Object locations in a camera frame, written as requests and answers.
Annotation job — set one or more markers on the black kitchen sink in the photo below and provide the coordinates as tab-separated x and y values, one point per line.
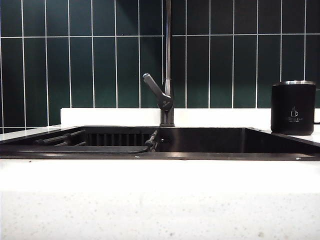
212	142

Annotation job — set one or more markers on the dark metal faucet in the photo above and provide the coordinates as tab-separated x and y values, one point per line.
168	50

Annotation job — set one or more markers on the black sink drain rack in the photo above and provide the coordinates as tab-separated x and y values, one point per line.
82	149

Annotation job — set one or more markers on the black mug with steel rim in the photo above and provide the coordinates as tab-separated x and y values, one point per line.
292	107

